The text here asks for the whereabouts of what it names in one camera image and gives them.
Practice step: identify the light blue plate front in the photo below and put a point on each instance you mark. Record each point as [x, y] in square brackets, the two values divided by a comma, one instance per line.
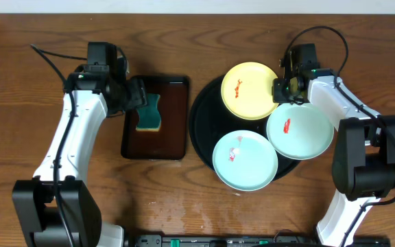
[245, 160]

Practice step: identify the green yellow sponge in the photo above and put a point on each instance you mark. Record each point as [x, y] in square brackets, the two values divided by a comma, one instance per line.
[149, 116]

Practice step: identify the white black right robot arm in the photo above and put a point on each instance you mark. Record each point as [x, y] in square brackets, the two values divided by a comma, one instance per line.
[363, 167]

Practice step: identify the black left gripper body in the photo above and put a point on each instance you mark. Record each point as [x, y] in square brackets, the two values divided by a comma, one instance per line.
[137, 97]

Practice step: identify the black rectangular tray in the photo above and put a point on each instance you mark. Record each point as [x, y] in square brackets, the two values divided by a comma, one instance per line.
[169, 143]

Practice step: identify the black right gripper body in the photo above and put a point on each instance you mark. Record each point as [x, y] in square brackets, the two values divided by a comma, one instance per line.
[282, 91]

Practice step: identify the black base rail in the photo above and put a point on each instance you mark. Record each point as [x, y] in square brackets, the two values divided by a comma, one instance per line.
[281, 239]

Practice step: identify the black round tray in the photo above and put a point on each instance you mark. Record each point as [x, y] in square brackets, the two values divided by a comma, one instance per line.
[210, 120]

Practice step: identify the light green plate right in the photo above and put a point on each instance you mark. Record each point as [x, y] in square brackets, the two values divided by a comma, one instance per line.
[299, 132]

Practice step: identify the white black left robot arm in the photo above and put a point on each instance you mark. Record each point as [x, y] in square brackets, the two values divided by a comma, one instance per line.
[55, 207]

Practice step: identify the yellow plate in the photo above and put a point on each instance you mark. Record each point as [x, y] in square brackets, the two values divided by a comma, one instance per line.
[246, 90]

